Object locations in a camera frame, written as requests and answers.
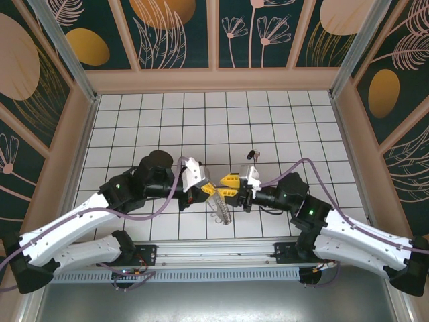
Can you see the black-headed key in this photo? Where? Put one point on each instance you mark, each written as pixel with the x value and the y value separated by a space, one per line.
pixel 250 154

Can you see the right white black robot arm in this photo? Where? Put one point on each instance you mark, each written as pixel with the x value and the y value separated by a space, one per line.
pixel 362 231

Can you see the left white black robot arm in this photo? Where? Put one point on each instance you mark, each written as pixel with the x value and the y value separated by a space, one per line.
pixel 67 218

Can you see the small circuit board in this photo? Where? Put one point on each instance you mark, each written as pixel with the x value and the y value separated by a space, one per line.
pixel 129 272

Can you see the grey metal sheet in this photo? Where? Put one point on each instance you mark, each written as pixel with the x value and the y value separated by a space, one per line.
pixel 214 302

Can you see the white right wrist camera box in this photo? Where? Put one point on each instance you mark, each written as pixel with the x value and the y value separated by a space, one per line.
pixel 249 176

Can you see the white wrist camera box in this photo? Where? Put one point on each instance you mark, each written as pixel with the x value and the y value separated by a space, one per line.
pixel 249 176
pixel 196 174

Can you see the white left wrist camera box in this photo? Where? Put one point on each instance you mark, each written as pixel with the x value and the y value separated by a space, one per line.
pixel 196 174

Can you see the aluminium mounting rail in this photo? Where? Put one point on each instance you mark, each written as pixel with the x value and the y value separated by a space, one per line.
pixel 214 250

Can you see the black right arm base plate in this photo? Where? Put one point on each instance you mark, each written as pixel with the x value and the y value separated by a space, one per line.
pixel 285 253

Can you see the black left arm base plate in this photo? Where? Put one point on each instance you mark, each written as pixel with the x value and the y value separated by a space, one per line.
pixel 147 253

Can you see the aluminium table side rail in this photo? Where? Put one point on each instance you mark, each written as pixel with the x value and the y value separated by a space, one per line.
pixel 343 134
pixel 86 134

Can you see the aluminium frame post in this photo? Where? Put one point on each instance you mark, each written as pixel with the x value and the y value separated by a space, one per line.
pixel 360 50
pixel 66 50

